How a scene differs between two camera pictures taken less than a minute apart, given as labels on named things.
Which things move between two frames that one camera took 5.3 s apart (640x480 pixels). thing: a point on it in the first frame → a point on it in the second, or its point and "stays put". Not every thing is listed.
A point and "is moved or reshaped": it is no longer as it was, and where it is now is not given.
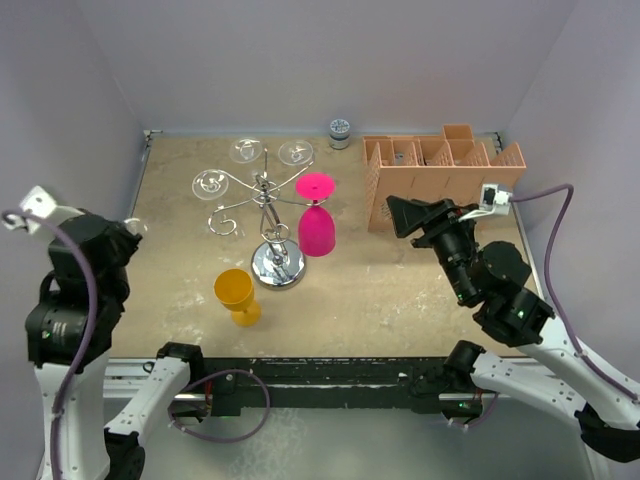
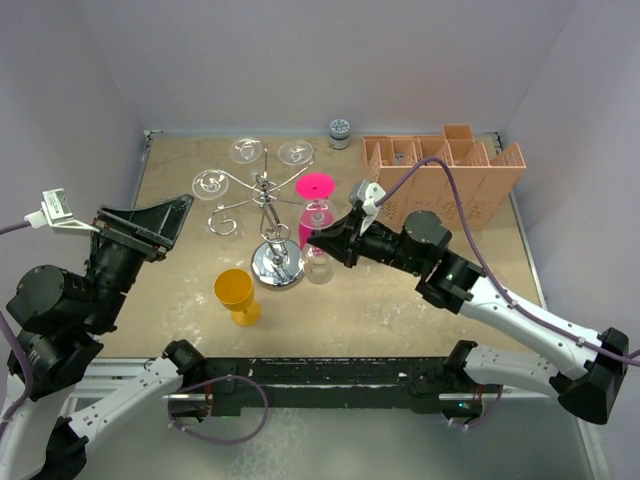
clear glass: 131,225 is moved or reshaped
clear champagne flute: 210,184 stays put
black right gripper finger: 406,215 → 335,240
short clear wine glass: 246,150 stays put
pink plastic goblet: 316,229 stays put
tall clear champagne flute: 295,152 stays put
